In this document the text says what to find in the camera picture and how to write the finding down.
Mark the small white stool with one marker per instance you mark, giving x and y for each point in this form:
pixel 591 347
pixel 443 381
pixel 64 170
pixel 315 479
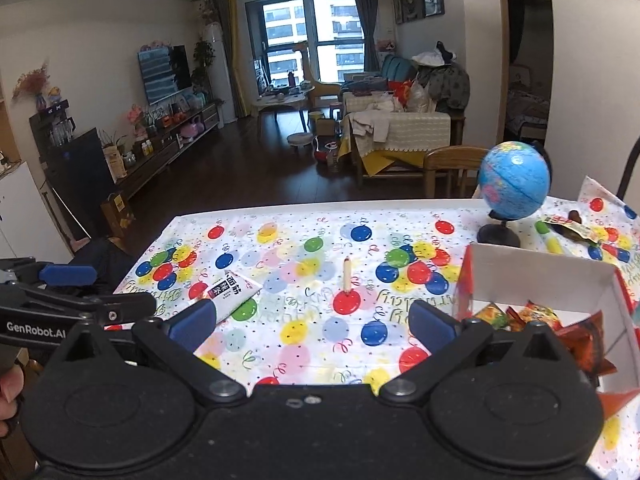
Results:
pixel 300 140

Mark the person's left hand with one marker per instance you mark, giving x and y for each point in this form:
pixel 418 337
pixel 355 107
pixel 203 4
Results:
pixel 11 386

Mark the wooden chair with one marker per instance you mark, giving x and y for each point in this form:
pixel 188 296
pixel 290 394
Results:
pixel 454 170

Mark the colourful balloon tablecloth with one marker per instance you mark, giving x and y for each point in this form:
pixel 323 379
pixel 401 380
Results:
pixel 301 328

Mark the blue finger of the left gripper seen outside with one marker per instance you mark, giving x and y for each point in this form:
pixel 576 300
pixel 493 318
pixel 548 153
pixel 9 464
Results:
pixel 67 275

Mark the green gold snack wrapper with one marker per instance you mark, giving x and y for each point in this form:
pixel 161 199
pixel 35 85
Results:
pixel 570 229

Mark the sofa with cream cover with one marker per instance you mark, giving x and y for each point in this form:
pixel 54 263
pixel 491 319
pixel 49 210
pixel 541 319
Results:
pixel 414 106

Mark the long low tv cabinet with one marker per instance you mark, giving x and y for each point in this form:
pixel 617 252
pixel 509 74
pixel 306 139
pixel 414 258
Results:
pixel 167 147

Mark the shiny orange-brown snack bag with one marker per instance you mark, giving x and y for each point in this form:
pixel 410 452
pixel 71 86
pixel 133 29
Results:
pixel 585 342

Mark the round coffee table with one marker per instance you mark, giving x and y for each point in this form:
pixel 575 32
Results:
pixel 299 102

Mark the small beige stick snack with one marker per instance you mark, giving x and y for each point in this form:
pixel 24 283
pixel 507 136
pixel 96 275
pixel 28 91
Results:
pixel 347 276

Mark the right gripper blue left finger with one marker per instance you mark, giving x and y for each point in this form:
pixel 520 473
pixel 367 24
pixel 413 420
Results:
pixel 169 345

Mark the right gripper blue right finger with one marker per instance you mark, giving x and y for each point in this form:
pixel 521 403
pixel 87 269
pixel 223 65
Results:
pixel 453 346

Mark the red white cardboard box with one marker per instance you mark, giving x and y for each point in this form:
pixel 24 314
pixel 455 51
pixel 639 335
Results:
pixel 573 288

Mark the orange snack packets in box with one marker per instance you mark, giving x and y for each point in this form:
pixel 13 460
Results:
pixel 513 320

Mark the white black snack packet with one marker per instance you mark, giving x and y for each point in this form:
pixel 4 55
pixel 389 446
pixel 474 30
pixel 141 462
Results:
pixel 229 292

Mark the wall television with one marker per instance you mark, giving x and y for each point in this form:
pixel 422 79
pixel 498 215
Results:
pixel 164 71

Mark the small blue globe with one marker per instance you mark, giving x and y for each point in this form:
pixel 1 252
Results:
pixel 514 180

